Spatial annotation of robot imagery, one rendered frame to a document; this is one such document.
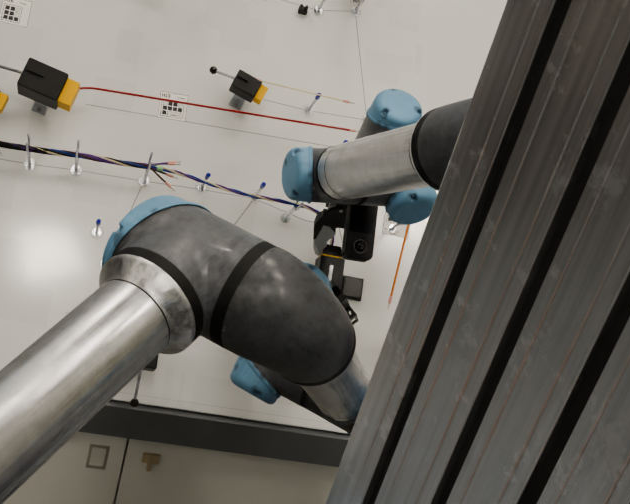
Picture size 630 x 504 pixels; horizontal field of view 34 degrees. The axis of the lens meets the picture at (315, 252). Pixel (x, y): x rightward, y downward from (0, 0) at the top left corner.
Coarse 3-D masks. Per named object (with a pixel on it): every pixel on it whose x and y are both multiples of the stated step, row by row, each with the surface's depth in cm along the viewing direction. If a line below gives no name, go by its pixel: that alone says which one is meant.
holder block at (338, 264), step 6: (318, 258) 176; (324, 258) 175; (330, 258) 175; (336, 258) 175; (318, 264) 175; (324, 264) 174; (330, 264) 175; (336, 264) 175; (342, 264) 175; (324, 270) 174; (336, 270) 175; (342, 270) 175; (336, 276) 174; (342, 276) 175; (336, 282) 174
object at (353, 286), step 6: (348, 276) 184; (342, 282) 183; (348, 282) 183; (354, 282) 183; (360, 282) 184; (342, 288) 183; (348, 288) 183; (354, 288) 183; (360, 288) 183; (348, 294) 183; (354, 294) 183; (360, 294) 183; (360, 300) 184
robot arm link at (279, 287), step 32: (288, 256) 103; (256, 288) 100; (288, 288) 101; (320, 288) 104; (224, 320) 101; (256, 320) 100; (288, 320) 100; (320, 320) 102; (256, 352) 102; (288, 352) 102; (320, 352) 103; (352, 352) 109; (320, 384) 109; (352, 384) 121; (320, 416) 140; (352, 416) 133
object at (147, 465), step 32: (128, 448) 180; (160, 448) 181; (192, 448) 182; (128, 480) 184; (160, 480) 185; (192, 480) 185; (224, 480) 186; (256, 480) 187; (288, 480) 187; (320, 480) 188
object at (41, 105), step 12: (36, 60) 168; (24, 72) 167; (36, 72) 167; (48, 72) 168; (60, 72) 168; (24, 84) 167; (36, 84) 167; (48, 84) 168; (60, 84) 168; (36, 96) 169; (48, 96) 167; (36, 108) 177
